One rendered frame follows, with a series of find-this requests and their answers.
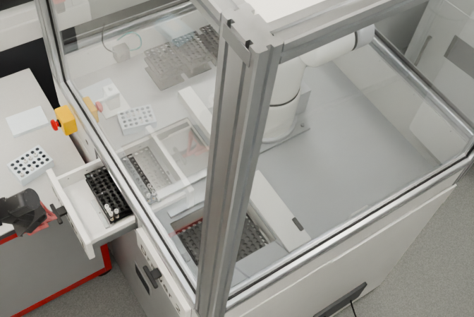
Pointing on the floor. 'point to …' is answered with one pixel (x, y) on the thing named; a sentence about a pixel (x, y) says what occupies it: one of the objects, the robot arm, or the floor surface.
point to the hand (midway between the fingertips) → (49, 220)
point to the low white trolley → (63, 257)
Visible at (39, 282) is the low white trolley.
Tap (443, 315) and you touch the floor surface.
